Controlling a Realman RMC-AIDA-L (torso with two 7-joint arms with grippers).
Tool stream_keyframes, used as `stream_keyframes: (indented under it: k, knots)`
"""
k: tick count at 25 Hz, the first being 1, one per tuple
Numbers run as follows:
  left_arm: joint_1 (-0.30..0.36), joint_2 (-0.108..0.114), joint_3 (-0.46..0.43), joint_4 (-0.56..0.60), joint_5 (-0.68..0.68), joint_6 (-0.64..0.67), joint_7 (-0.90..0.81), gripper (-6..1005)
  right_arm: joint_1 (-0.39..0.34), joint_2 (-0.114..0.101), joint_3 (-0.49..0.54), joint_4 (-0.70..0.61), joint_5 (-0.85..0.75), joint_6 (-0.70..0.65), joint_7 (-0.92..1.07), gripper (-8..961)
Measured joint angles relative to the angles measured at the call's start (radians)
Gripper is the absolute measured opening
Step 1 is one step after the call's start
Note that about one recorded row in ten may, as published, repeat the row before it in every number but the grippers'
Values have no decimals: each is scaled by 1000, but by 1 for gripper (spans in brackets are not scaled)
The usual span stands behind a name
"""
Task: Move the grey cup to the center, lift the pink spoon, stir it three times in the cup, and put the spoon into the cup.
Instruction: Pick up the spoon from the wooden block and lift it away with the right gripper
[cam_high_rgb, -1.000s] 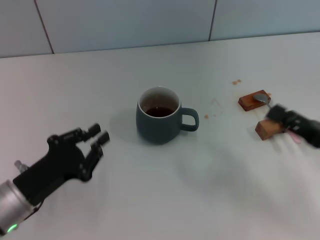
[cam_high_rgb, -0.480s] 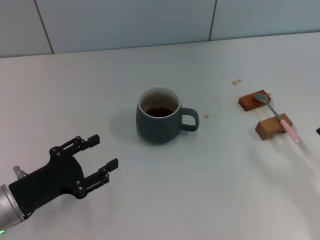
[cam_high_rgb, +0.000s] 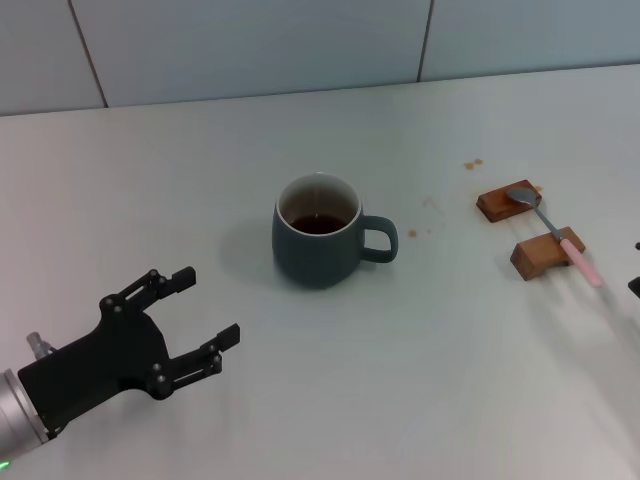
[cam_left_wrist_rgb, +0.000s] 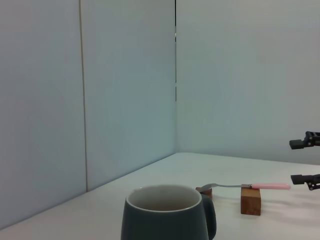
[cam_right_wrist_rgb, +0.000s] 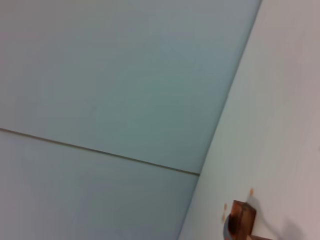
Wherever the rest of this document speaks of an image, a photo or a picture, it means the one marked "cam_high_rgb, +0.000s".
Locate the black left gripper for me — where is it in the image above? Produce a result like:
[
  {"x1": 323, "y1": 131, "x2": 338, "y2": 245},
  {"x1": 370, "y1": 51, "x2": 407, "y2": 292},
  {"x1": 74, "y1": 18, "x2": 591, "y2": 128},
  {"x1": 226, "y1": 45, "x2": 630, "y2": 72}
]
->
[{"x1": 18, "y1": 266, "x2": 242, "y2": 431}]

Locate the pink handled metal spoon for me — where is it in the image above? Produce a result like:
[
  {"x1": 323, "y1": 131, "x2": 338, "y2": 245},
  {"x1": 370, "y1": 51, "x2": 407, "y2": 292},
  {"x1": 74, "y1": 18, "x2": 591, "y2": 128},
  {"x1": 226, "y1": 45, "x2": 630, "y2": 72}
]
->
[{"x1": 504, "y1": 187, "x2": 603, "y2": 288}]

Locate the dark grey ceramic cup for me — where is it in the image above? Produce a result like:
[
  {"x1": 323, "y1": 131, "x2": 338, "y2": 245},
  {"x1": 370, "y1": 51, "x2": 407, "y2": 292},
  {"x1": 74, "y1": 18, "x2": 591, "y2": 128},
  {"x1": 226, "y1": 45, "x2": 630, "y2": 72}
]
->
[{"x1": 271, "y1": 172, "x2": 400, "y2": 290}]

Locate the light brown wooden block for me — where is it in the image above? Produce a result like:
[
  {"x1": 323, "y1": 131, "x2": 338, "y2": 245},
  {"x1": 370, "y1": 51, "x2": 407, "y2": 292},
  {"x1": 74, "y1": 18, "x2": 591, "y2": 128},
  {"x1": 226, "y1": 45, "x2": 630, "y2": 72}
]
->
[{"x1": 509, "y1": 225, "x2": 586, "y2": 282}]

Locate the dark stained wooden block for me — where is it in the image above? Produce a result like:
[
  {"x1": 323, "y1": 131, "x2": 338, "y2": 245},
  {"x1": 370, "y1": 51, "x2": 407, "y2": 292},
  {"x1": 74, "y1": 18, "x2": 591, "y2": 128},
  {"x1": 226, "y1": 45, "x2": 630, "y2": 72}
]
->
[{"x1": 475, "y1": 178, "x2": 545, "y2": 224}]

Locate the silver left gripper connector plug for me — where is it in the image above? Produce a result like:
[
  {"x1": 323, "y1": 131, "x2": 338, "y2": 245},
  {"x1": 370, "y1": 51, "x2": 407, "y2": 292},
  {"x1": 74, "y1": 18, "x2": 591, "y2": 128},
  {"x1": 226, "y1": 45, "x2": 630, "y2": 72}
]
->
[{"x1": 25, "y1": 330, "x2": 56, "y2": 359}]

